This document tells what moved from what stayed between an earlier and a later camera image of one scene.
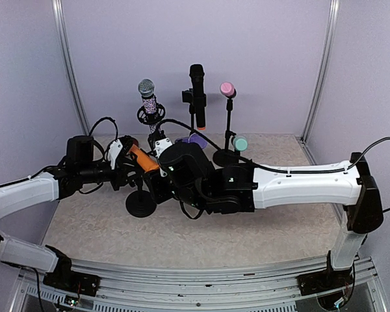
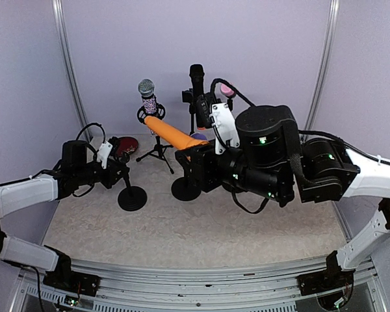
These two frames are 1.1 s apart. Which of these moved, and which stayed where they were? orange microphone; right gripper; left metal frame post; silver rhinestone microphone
Moved: orange microphone; right gripper
Stayed: silver rhinestone microphone; left metal frame post
